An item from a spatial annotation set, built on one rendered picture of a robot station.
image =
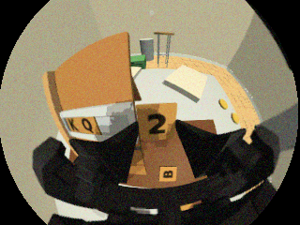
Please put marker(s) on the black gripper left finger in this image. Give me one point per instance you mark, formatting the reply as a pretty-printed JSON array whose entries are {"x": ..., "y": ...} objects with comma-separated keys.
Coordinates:
[{"x": 115, "y": 153}]

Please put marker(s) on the tan tile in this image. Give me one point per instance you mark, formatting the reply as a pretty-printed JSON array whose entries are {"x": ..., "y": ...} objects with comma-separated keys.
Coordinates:
[
  {"x": 167, "y": 173},
  {"x": 185, "y": 207}
]

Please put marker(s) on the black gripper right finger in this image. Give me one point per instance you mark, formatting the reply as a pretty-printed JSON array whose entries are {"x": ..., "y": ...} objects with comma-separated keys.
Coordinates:
[{"x": 202, "y": 147}]

